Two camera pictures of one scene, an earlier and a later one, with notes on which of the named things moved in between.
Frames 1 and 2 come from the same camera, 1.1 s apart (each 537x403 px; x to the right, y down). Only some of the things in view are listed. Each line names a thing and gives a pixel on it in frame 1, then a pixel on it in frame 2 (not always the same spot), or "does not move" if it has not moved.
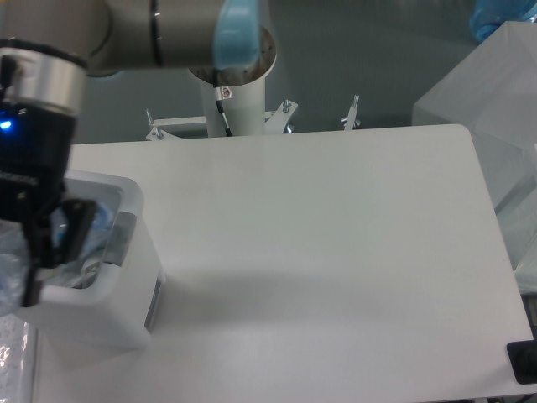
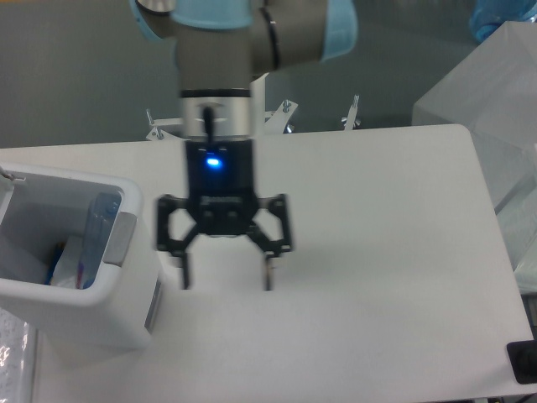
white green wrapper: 88,275 → 65,274
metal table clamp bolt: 349,122 does not move
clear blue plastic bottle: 15,254 → 101,215
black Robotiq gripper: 35,148 → 221,191
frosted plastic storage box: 492,93 does not move
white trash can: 108,301 does not move
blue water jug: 487,16 does not move
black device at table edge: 523,357 does not move
